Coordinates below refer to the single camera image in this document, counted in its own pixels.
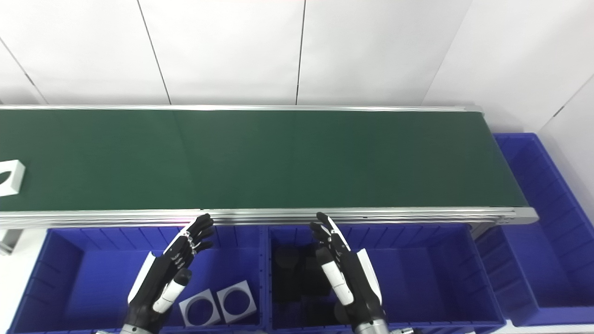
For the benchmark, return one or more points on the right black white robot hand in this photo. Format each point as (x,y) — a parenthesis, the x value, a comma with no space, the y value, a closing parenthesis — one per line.
(357,283)

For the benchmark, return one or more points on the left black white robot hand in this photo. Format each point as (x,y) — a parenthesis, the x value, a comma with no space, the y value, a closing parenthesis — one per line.
(160,273)

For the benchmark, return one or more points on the white square part with hole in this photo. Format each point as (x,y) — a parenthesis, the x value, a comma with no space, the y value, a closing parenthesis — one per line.
(15,183)
(248,301)
(188,317)

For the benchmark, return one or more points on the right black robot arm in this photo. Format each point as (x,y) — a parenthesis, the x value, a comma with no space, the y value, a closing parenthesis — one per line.
(371,328)

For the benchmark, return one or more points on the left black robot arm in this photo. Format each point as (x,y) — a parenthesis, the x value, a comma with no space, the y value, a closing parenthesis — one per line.
(134,330)

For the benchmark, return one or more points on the blue plastic bin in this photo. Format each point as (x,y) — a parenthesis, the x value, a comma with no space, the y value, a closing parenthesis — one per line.
(93,278)
(547,260)
(427,273)

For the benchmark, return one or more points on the aluminium conveyor leg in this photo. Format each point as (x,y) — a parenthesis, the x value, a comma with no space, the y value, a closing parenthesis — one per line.
(480,229)
(8,241)

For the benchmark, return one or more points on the green conveyor belt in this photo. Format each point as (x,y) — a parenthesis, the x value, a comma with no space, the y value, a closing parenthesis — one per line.
(278,157)

